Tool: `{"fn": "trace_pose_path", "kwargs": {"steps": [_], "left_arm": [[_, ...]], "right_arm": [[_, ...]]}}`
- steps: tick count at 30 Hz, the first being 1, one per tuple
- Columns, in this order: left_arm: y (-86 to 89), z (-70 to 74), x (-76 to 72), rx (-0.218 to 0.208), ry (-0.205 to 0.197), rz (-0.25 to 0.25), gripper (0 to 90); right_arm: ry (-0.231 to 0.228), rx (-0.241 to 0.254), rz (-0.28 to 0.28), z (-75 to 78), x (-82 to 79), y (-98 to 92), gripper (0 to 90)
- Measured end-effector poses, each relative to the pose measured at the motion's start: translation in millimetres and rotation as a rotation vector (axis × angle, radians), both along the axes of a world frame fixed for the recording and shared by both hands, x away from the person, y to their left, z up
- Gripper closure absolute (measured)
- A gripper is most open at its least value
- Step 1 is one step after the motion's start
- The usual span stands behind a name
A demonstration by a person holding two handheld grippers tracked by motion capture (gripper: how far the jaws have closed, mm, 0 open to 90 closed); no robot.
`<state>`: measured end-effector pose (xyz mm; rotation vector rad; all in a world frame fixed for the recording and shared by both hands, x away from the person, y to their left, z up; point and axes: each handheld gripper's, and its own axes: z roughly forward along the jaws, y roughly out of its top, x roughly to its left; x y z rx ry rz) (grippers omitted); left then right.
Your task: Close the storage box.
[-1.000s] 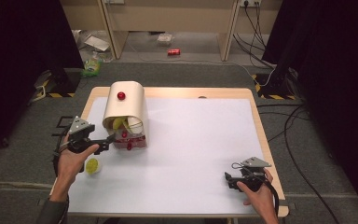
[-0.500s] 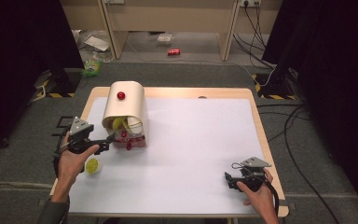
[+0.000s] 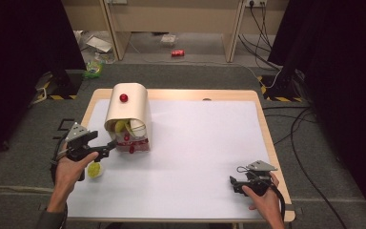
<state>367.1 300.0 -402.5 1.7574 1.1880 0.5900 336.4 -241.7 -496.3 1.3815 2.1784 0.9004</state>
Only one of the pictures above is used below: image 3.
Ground clear plastic packaging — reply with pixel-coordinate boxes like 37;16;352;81
160;33;178;46

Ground black curtain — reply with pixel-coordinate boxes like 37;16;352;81
268;0;366;227
0;0;87;166

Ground black power cables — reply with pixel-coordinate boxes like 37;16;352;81
237;2;282;71

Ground white wall socket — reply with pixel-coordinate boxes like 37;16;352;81
245;0;268;8

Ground cream roll-top storage box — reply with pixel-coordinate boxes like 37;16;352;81
104;82;153;155

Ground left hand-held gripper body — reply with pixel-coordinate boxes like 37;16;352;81
64;121;107;182

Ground white table mat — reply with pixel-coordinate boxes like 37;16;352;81
66;98;272;221

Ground yellow green fruit half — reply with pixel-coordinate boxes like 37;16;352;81
86;161;105;179

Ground white paper pile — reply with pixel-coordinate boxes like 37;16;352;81
73;30;115;63

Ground white round item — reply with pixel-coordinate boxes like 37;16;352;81
130;119;148;137

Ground black stand with hazard tape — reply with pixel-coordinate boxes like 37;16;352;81
256;63;304;103
32;68;84;104

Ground person's right hand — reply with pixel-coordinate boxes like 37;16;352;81
240;172;283;221

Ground green plastic bag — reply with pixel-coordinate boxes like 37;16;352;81
82;60;105;79

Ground beige wooden desk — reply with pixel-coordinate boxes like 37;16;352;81
60;0;291;63

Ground black floor cables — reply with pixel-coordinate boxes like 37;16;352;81
262;105;349;229

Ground person's left hand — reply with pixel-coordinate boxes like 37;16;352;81
54;142;100;193

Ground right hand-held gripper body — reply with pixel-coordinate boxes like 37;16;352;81
234;159;279;198

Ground white floor cable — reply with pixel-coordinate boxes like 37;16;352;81
129;39;282;90

